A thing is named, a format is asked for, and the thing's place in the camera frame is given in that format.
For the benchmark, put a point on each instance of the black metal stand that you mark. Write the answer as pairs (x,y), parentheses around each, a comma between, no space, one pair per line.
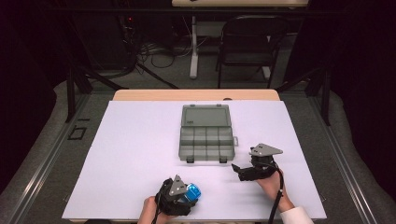
(71,93)
(325,96)

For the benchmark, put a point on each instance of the person's right hand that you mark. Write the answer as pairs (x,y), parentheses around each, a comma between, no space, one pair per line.
(272,186)

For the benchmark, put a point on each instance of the person's left hand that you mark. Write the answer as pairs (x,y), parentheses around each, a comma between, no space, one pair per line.
(149,210)

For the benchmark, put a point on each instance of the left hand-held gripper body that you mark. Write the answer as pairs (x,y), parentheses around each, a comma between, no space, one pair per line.
(174,199)

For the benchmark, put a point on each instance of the dark curtain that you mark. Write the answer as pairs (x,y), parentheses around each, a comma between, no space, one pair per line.
(367,93)
(21,93)

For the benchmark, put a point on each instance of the metal floor rail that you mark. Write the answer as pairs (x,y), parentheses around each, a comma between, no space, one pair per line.
(339,155)
(46,161)

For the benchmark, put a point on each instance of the white paper sheet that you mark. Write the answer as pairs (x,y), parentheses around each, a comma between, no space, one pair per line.
(124,155)

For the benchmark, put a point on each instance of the white desk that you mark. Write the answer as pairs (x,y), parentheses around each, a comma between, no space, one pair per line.
(194,46)

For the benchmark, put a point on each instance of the black folding chair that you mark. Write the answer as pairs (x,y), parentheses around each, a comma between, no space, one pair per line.
(249,43)

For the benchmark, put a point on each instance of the grey transparent compartment box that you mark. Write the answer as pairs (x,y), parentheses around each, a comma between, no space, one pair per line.
(206,133)

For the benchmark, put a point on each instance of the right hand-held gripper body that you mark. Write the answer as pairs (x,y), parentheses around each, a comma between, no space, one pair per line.
(263,161)

